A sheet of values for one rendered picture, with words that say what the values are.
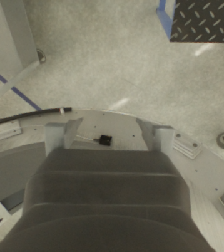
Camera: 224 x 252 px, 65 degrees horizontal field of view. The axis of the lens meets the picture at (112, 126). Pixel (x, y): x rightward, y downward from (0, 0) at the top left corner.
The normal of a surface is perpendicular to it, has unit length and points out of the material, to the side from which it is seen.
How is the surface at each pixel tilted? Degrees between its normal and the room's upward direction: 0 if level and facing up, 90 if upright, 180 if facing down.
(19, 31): 0
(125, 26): 0
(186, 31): 0
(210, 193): 90
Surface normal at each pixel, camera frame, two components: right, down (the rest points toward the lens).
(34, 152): 0.25, 0.62
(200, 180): -0.03, -0.77
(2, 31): -0.12, 0.64
